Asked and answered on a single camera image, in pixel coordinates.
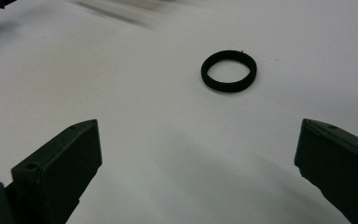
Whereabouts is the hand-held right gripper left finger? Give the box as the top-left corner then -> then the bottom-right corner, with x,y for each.
5,119 -> 103,224

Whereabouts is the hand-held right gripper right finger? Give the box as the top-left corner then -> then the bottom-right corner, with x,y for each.
294,118 -> 358,224

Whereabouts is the black ring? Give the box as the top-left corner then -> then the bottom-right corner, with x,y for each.
200,49 -> 258,93

